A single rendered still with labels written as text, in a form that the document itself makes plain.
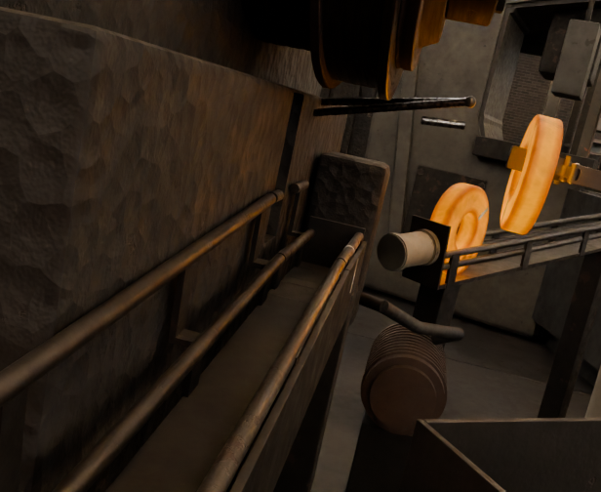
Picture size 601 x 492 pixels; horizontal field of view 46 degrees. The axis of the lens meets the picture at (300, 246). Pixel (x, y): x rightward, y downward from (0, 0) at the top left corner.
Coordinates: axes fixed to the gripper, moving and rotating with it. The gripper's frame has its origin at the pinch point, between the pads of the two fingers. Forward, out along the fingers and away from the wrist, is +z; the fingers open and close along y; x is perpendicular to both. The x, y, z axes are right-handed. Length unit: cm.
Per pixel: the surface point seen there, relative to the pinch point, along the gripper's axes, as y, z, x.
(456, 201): 18.6, 7.3, -9.2
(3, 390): -74, 27, -13
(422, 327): 9.5, 7.0, -28.6
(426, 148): 251, 16, -8
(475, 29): 249, 10, 51
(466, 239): 26.5, 3.2, -15.7
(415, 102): -10.8, 17.0, 3.2
